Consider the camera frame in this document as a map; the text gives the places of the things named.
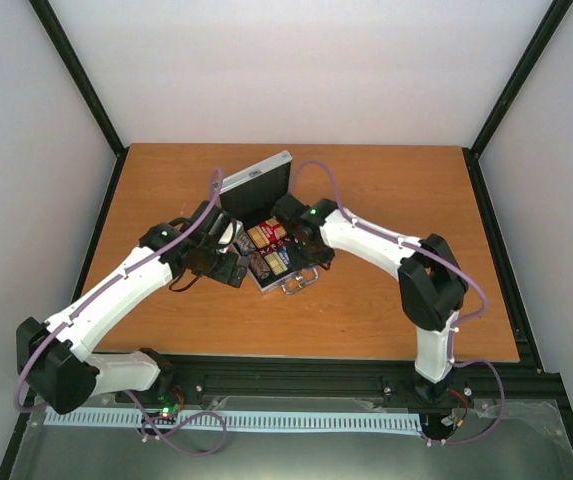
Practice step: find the aluminium poker case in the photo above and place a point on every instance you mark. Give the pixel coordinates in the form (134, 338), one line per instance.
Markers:
(249, 195)

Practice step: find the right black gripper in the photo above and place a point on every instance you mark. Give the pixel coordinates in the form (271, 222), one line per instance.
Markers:
(298, 263)

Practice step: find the red playing card deck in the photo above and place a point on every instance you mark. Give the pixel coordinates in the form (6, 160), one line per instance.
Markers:
(266, 232)

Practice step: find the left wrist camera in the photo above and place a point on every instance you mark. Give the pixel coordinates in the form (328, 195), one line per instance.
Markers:
(229, 235)

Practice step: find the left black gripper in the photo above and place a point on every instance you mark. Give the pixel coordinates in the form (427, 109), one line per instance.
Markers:
(224, 274)

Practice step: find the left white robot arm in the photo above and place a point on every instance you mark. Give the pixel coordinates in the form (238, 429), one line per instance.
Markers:
(56, 357)

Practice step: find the blue playing card deck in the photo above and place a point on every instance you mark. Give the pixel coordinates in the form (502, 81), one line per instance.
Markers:
(278, 261)

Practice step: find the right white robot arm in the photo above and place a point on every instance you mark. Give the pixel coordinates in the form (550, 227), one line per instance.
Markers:
(431, 291)

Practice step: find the white slotted cable duct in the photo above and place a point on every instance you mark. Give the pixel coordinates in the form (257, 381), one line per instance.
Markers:
(243, 421)

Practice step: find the black aluminium frame rail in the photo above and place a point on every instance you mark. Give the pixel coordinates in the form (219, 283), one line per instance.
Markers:
(391, 383)

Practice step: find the brown poker chip stack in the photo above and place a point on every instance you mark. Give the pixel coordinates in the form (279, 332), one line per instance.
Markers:
(258, 266)

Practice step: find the blue white poker chip stack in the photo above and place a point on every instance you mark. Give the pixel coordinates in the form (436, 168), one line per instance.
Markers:
(244, 244)

